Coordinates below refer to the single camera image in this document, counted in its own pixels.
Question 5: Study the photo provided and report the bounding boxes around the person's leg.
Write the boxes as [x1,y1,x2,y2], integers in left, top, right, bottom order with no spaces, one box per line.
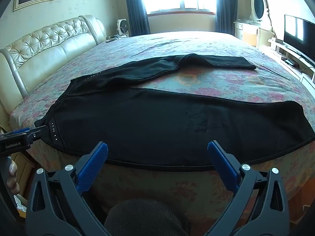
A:
[103,199,192,236]

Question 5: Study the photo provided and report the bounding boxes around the black pants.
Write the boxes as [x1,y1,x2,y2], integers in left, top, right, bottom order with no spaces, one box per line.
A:
[34,53,315,172]

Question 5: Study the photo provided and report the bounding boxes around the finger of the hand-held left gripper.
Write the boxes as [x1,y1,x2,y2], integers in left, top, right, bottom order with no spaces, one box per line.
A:
[13,125,50,144]

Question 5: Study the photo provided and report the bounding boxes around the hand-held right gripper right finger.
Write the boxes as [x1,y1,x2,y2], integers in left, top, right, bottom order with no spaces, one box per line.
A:
[204,140,291,236]

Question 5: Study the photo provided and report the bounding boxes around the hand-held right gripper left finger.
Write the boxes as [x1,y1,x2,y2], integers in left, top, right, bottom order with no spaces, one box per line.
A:
[25,141,111,236]

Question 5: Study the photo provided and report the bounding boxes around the white television stand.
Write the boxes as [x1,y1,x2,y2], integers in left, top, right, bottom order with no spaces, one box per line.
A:
[268,38,315,89]

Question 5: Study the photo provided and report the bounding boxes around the wooden bedside cabinet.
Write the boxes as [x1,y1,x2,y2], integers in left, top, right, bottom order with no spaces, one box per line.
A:
[7,150,36,219]

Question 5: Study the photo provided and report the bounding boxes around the cream tufted leather headboard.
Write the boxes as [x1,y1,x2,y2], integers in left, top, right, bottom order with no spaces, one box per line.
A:
[0,15,107,128]

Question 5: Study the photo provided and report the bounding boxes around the white box fan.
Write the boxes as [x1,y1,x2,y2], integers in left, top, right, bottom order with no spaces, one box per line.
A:
[117,18,130,37]

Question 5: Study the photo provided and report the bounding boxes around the dark blue curtain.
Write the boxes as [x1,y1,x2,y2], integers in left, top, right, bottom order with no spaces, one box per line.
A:
[123,0,151,37]
[215,0,238,36]

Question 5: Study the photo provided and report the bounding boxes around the black flat television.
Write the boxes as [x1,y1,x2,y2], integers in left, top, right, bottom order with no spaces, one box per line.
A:
[283,15,315,67]

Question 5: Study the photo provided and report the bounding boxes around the oval white vanity mirror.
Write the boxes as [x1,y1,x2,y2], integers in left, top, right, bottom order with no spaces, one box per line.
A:
[250,0,272,26]

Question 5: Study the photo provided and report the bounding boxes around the cream vanity dresser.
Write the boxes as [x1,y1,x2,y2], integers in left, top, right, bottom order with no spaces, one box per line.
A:
[234,20,276,48]

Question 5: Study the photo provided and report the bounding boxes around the floral blanket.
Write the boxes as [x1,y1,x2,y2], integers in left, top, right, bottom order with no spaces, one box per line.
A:
[9,31,315,227]

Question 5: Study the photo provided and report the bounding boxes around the person's left hand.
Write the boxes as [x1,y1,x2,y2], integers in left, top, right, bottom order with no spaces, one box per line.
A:
[6,161,20,195]

